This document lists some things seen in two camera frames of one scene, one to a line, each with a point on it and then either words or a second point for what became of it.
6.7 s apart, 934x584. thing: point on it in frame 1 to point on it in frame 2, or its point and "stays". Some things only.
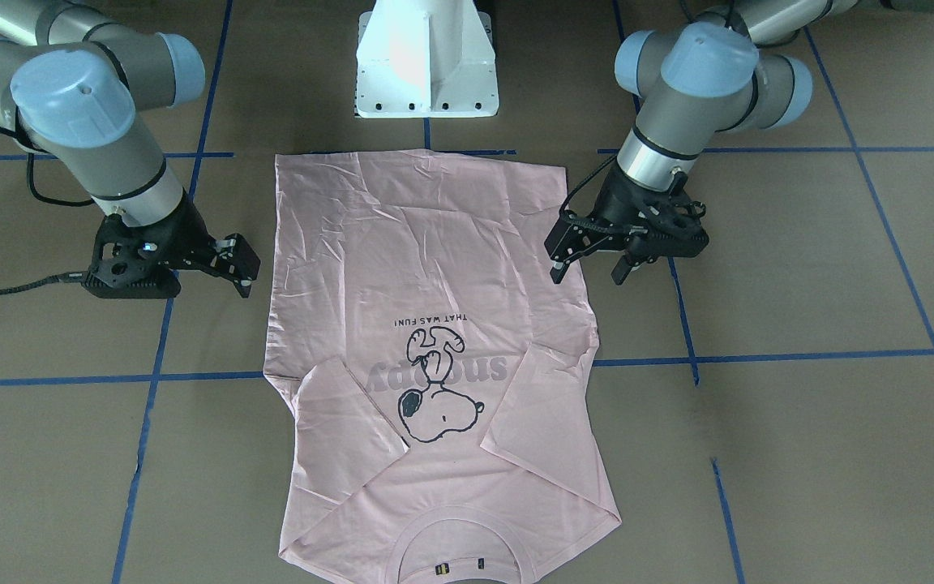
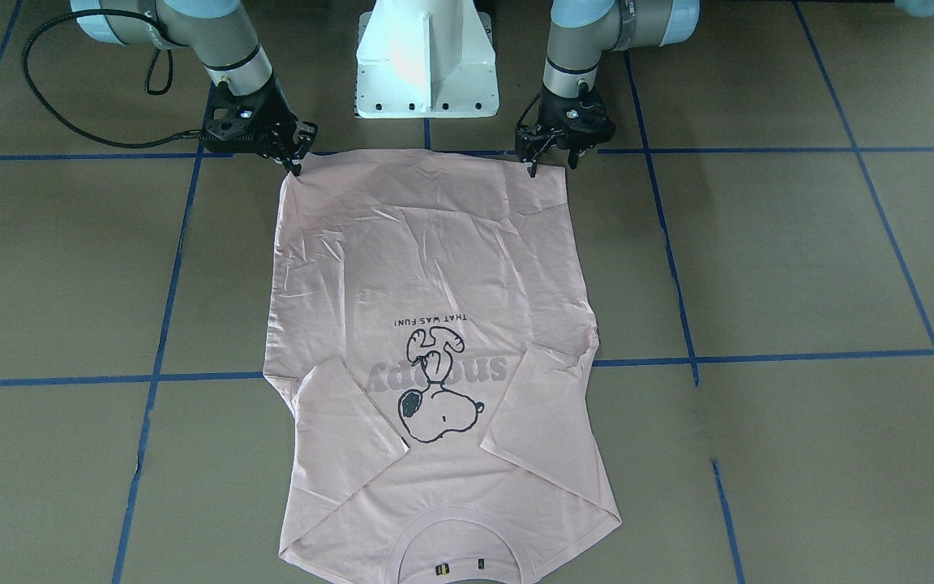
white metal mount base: x=426 y=58 stays
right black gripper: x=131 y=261 to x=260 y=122
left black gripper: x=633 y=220 to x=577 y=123
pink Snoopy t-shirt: x=431 y=371 stays
